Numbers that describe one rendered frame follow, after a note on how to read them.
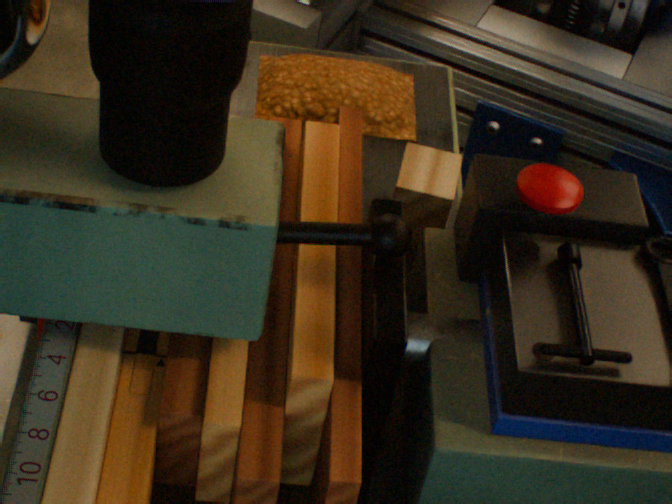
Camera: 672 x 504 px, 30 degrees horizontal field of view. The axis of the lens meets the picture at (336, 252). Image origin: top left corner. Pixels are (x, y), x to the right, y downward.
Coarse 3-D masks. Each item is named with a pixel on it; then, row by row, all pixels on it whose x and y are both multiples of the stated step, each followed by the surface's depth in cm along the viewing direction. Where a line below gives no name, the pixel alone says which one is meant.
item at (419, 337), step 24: (384, 264) 55; (384, 288) 54; (384, 312) 52; (408, 312) 58; (384, 336) 51; (408, 336) 57; (432, 336) 57; (456, 336) 57; (480, 336) 57; (384, 360) 52; (408, 360) 57; (384, 384) 53; (384, 408) 54
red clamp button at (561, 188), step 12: (528, 168) 56; (540, 168) 56; (552, 168) 56; (516, 180) 56; (528, 180) 56; (540, 180) 56; (552, 180) 56; (564, 180) 56; (576, 180) 56; (528, 192) 55; (540, 192) 55; (552, 192) 55; (564, 192) 55; (576, 192) 55; (528, 204) 55; (540, 204) 55; (552, 204) 55; (564, 204) 55; (576, 204) 55
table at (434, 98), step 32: (256, 64) 80; (384, 64) 82; (416, 64) 83; (416, 96) 80; (448, 96) 81; (416, 128) 78; (448, 128) 78; (384, 160) 75; (384, 192) 73; (448, 224) 72; (384, 448) 59; (384, 480) 58
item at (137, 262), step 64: (0, 128) 51; (64, 128) 52; (256, 128) 54; (0, 192) 49; (64, 192) 49; (128, 192) 49; (192, 192) 50; (256, 192) 51; (0, 256) 51; (64, 256) 51; (128, 256) 51; (192, 256) 50; (256, 256) 50; (64, 320) 53; (128, 320) 53; (192, 320) 53; (256, 320) 53
